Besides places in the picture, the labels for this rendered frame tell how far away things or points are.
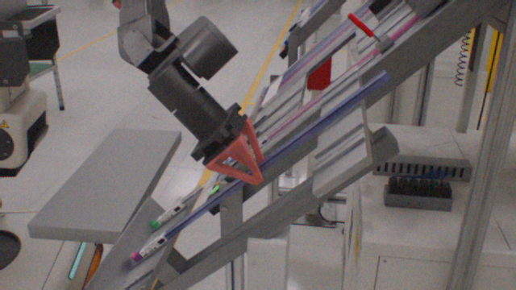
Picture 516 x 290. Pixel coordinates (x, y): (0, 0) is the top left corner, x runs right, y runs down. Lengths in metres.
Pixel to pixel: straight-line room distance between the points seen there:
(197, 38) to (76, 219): 0.70
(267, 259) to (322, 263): 1.28
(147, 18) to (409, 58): 0.48
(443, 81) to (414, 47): 1.58
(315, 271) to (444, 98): 1.10
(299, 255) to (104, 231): 1.06
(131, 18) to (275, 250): 0.39
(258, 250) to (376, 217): 0.49
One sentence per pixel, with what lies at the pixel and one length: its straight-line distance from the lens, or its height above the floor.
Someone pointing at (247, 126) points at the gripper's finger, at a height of 0.98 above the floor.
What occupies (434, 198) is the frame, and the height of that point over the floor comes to 0.65.
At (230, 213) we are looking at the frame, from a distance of 1.03.
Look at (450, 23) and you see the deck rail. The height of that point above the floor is 1.09.
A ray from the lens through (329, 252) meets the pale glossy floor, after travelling 2.07.
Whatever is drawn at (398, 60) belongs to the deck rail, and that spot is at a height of 1.02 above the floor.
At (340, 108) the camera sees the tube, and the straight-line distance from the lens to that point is 0.64.
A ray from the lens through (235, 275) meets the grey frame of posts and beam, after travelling 1.13.
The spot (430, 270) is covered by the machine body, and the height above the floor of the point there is 0.55.
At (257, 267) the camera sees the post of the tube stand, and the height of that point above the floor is 0.77.
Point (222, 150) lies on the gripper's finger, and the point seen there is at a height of 0.97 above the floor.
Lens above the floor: 1.24
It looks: 25 degrees down
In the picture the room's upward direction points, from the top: straight up
